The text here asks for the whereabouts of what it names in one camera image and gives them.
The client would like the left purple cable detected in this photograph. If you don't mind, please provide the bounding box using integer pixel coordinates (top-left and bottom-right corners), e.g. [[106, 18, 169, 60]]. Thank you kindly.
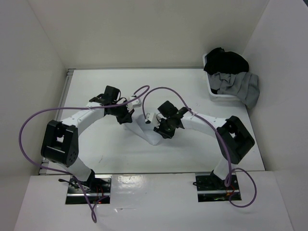
[[18, 85, 150, 223]]

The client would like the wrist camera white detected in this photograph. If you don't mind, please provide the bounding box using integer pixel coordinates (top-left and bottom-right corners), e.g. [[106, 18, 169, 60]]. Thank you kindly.
[[145, 113, 160, 128], [126, 95, 142, 113]]

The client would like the purple cable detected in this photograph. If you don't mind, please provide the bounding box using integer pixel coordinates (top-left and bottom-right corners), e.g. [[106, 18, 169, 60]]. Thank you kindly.
[[142, 87, 257, 207], [18, 85, 150, 223]]

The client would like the white plastic bin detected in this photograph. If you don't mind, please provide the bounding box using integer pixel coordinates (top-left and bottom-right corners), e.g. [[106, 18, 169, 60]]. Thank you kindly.
[[202, 49, 240, 102]]

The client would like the white skirt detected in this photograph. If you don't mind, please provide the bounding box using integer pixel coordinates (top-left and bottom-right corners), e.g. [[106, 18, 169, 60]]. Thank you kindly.
[[124, 114, 163, 146]]

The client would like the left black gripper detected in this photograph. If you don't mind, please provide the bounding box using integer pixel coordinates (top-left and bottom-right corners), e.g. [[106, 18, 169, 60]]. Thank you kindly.
[[109, 100, 134, 125]]

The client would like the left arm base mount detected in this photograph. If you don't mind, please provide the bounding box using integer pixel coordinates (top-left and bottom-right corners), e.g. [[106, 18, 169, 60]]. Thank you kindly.
[[58, 175, 112, 205]]

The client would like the black garment in bin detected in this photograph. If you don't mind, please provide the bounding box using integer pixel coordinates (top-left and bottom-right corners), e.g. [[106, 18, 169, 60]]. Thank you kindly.
[[204, 47, 249, 75]]

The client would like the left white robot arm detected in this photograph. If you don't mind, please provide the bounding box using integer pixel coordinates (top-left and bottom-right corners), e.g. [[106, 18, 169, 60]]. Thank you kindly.
[[41, 86, 134, 193]]

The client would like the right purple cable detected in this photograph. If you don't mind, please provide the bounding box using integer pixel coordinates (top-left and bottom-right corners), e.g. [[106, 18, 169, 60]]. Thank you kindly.
[[142, 87, 257, 207]]

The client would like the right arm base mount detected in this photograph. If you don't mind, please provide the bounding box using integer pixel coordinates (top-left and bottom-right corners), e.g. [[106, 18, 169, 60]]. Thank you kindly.
[[192, 173, 241, 202]]

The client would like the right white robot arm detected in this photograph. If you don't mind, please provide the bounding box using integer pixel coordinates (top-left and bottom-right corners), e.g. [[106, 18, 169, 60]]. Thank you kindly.
[[146, 101, 255, 189]]

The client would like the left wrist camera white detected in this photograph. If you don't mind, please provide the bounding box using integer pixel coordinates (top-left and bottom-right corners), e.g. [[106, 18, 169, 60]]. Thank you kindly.
[[126, 95, 142, 113]]

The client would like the grey garment in bin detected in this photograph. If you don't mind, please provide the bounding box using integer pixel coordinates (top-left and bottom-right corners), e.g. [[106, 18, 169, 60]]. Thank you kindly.
[[209, 72, 260, 108]]

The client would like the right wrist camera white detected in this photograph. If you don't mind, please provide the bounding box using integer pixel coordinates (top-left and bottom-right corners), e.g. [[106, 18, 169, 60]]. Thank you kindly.
[[145, 113, 160, 128]]

